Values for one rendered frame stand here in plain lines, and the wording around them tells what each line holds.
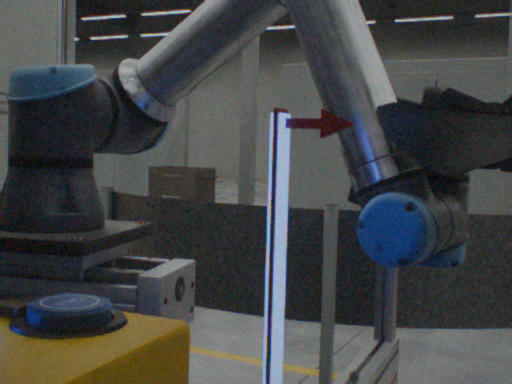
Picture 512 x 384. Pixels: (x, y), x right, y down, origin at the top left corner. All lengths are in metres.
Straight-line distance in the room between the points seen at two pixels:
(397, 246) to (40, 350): 0.43
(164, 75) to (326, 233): 1.39
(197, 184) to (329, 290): 5.00
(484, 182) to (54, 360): 6.33
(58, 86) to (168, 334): 0.63
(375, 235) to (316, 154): 6.28
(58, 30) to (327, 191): 4.73
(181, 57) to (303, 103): 6.09
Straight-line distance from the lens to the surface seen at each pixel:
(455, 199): 0.80
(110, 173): 10.18
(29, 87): 0.93
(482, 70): 6.61
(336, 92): 0.70
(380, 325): 1.08
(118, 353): 0.29
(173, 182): 7.32
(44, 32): 2.53
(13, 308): 0.35
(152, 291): 0.85
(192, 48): 0.95
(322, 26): 0.71
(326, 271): 2.28
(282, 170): 0.54
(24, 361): 0.29
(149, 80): 0.98
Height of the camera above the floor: 1.16
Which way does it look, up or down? 3 degrees down
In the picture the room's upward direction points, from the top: 2 degrees clockwise
